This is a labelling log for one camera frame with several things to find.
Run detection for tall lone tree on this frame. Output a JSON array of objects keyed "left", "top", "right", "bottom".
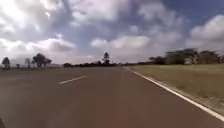
[{"left": 102, "top": 51, "right": 111, "bottom": 66}]

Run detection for low dark bush line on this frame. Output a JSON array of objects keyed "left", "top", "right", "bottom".
[{"left": 62, "top": 61, "right": 150, "bottom": 68}]

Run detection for reddish grey asphalt road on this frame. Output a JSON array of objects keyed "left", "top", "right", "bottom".
[{"left": 0, "top": 66, "right": 224, "bottom": 128}]

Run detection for white lane dash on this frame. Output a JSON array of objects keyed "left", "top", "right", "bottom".
[{"left": 59, "top": 75, "right": 89, "bottom": 85}]

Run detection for white solid edge line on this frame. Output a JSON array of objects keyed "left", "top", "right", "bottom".
[{"left": 123, "top": 66, "right": 224, "bottom": 122}]

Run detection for broad dark tree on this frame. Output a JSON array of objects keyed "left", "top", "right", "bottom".
[{"left": 31, "top": 53, "right": 53, "bottom": 69}]

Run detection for row of trees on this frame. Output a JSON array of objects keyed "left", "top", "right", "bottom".
[{"left": 148, "top": 48, "right": 224, "bottom": 66}]

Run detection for dry grass verge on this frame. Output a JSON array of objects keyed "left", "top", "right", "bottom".
[{"left": 127, "top": 63, "right": 224, "bottom": 116}]

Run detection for small dark tree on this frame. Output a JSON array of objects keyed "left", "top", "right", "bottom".
[{"left": 1, "top": 56, "right": 11, "bottom": 70}]

